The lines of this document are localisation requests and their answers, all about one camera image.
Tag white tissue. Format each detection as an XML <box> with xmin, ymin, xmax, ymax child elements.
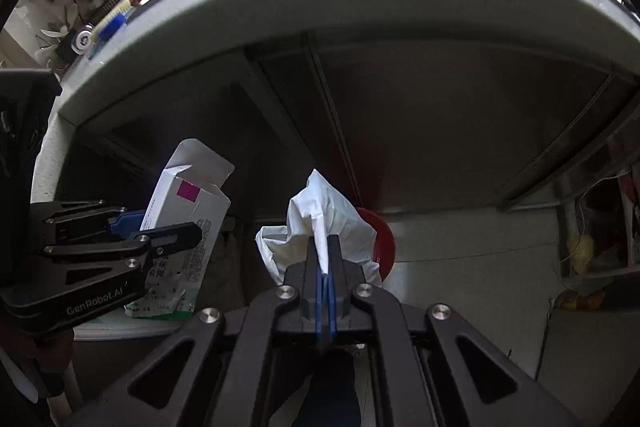
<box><xmin>255</xmin><ymin>168</ymin><xmax>384</xmax><ymax>289</ymax></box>

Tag black cylinder with silver ring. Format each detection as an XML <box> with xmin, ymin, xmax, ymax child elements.
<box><xmin>55</xmin><ymin>24</ymin><xmax>97</xmax><ymax>64</ymax></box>

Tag yellow bag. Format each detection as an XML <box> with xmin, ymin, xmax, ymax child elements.
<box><xmin>570</xmin><ymin>234</ymin><xmax>597</xmax><ymax>276</ymax></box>

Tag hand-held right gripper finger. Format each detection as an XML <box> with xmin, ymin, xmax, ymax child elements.
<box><xmin>65</xmin><ymin>237</ymin><xmax>326</xmax><ymax>427</ymax></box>
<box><xmin>326</xmin><ymin>234</ymin><xmax>586</xmax><ymax>427</ymax></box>

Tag red plastic basket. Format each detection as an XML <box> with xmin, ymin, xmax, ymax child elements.
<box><xmin>356</xmin><ymin>207</ymin><xmax>396</xmax><ymax>281</ymax></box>

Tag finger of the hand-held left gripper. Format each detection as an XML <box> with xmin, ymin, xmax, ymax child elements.
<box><xmin>30</xmin><ymin>200</ymin><xmax>150</xmax><ymax>244</ymax></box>
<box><xmin>42</xmin><ymin>221</ymin><xmax>204</xmax><ymax>262</ymax></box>

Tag person's jeans leg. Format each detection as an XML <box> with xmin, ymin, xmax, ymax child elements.
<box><xmin>292</xmin><ymin>347</ymin><xmax>364</xmax><ymax>427</ymax></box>

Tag orange bag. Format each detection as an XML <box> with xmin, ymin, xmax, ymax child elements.
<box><xmin>555</xmin><ymin>289</ymin><xmax>607</xmax><ymax>311</ymax></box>

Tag white medicine carton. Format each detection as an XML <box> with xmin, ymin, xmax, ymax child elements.
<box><xmin>125</xmin><ymin>138</ymin><xmax>236</xmax><ymax>323</ymax></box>

